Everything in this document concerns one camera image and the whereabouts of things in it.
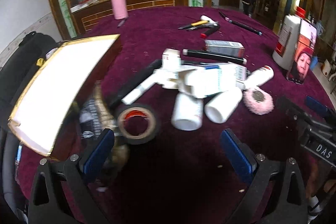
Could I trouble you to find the grey silver carton box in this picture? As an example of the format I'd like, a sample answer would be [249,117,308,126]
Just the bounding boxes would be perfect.
[205,39,245,57]

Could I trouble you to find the black pen case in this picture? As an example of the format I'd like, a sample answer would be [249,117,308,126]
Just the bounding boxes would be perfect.
[107,59,162,110]

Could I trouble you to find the open white small carton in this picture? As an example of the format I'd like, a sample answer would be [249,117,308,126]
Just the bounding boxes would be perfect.
[155,48,181,89]

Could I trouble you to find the pink fluffy round puff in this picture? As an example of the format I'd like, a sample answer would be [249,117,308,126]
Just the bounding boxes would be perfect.
[243,87,274,115]

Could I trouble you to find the gold-edged white storage box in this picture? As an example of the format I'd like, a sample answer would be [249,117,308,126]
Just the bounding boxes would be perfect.
[8,34,121,156]

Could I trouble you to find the white grey marker pen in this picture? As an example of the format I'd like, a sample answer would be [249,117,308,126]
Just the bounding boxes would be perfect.
[121,74,158,105]

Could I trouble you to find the black leather sofa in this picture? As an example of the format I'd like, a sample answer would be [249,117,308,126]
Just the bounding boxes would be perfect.
[0,31,57,114]

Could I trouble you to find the black gold perfume box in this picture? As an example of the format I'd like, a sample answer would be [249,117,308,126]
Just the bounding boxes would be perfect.
[79,81,128,165]

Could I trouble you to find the large white jug red cap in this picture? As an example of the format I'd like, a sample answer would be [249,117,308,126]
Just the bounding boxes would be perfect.
[272,7,305,71]

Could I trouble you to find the pink thermos bottle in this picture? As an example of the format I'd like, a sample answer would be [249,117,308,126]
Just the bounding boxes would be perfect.
[111,0,128,20]

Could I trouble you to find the white small tube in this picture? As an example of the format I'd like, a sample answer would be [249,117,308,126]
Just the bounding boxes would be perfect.
[201,15,218,25]

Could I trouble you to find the smartphone showing face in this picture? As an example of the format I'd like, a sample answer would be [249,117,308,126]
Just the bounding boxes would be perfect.
[286,19,317,85]

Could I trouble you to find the long thin black pen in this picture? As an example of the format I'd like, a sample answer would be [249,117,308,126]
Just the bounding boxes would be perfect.
[227,19,263,36]

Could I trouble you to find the black marker white caps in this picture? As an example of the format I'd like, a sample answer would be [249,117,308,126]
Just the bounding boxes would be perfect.
[182,49,247,65]

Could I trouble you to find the blue white medicine box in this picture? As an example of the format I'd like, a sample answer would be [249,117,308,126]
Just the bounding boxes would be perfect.
[178,63,247,99]

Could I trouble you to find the black tape roll red core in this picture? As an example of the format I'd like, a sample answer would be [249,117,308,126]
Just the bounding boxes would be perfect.
[116,103,161,145]

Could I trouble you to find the white pill bottle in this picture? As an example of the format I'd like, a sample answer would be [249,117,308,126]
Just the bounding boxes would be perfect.
[171,93,203,131]
[205,87,243,124]

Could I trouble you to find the black marker red cap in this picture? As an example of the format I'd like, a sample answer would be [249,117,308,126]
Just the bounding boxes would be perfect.
[201,23,221,39]

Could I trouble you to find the small pen near thermos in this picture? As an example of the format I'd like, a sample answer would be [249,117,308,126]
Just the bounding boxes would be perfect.
[117,18,127,28]

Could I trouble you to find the yellow black pen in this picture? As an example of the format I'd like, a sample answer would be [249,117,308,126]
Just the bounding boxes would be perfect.
[178,20,209,30]

